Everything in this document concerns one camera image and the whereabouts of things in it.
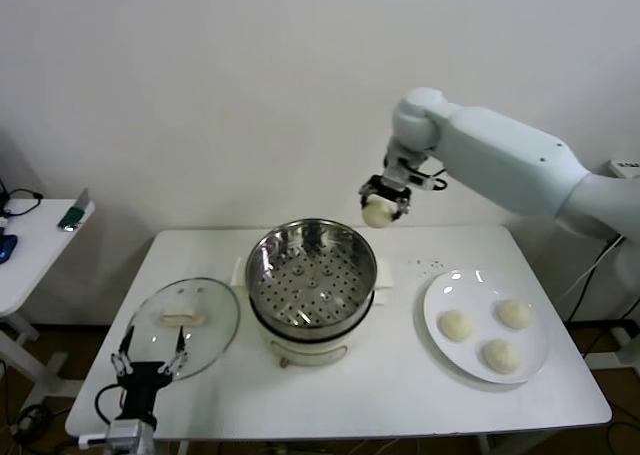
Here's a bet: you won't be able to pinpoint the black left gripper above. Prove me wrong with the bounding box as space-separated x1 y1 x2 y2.
110 326 190 421

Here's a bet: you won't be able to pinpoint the white steamed baozi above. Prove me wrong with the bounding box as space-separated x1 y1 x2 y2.
480 338 524 376
362 198 397 230
495 298 534 331
438 308 475 344

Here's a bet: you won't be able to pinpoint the glass lid with beige handle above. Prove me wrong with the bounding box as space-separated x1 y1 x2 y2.
124 277 242 381

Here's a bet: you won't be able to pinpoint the white side table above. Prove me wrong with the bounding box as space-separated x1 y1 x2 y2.
0 198 96 416

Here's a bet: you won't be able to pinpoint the green and white small device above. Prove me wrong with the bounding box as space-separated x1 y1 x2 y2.
58 188 96 233

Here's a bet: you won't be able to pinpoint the steel perforated steamer basket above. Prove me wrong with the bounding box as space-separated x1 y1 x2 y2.
245 218 379 337

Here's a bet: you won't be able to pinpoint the dark crumbs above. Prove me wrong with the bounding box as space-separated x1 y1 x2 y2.
407 257 446 276

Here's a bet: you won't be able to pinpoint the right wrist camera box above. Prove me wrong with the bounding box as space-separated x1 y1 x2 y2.
399 167 435 192

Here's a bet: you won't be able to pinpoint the large white plate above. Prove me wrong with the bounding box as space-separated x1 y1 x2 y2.
422 269 552 386

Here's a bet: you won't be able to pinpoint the white stand base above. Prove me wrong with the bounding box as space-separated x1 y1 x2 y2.
582 319 640 371

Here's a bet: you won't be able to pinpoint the black floor cables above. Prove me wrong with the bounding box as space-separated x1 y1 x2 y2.
0 359 76 451

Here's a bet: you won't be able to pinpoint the blue object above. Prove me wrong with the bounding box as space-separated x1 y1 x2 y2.
0 234 20 265

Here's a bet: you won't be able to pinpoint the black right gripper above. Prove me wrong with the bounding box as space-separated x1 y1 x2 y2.
358 173 413 223

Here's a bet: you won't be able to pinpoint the black cable on side table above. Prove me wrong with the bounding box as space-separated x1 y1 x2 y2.
0 177 45 221

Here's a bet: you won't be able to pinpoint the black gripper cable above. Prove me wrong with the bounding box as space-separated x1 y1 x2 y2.
422 167 450 192
94 382 126 424

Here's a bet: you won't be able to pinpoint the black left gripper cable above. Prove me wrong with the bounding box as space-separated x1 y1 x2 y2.
94 382 126 424

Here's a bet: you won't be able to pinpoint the white cabinet with label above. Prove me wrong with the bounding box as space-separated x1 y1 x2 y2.
607 158 640 179

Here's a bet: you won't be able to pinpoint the white electric cooker base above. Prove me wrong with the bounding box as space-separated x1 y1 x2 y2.
232 256 394 371

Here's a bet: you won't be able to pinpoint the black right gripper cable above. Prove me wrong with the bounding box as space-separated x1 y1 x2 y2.
422 167 450 192

